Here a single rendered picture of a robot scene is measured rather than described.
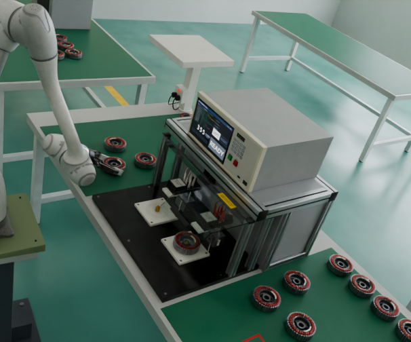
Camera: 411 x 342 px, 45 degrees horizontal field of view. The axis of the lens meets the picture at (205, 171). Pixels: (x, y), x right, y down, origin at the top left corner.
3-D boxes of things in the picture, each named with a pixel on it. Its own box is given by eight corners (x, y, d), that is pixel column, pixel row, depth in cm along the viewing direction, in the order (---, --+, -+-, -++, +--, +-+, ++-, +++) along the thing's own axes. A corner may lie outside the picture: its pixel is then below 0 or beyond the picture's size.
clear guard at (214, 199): (193, 249, 170) (197, 236, 167) (159, 207, 185) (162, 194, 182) (263, 229, 189) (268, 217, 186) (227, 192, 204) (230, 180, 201)
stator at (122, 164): (109, 177, 236) (110, 171, 234) (97, 164, 242) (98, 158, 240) (129, 172, 243) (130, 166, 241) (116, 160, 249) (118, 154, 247)
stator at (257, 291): (258, 315, 187) (261, 309, 185) (246, 292, 195) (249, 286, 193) (283, 311, 191) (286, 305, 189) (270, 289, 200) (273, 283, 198)
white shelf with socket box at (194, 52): (166, 136, 281) (183, 62, 257) (136, 105, 304) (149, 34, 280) (214, 130, 301) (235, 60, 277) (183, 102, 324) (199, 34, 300)
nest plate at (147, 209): (150, 226, 211) (150, 224, 210) (133, 205, 220) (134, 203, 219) (179, 219, 219) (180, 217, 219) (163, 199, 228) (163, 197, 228)
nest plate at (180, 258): (179, 265, 196) (180, 263, 195) (160, 241, 205) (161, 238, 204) (209, 256, 204) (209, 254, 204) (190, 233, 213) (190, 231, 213)
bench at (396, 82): (361, 165, 476) (396, 96, 436) (235, 70, 606) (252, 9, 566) (414, 153, 528) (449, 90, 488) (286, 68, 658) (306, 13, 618)
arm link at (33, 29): (67, 49, 183) (41, 38, 188) (59, 3, 171) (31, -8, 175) (41, 65, 175) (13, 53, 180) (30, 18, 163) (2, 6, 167)
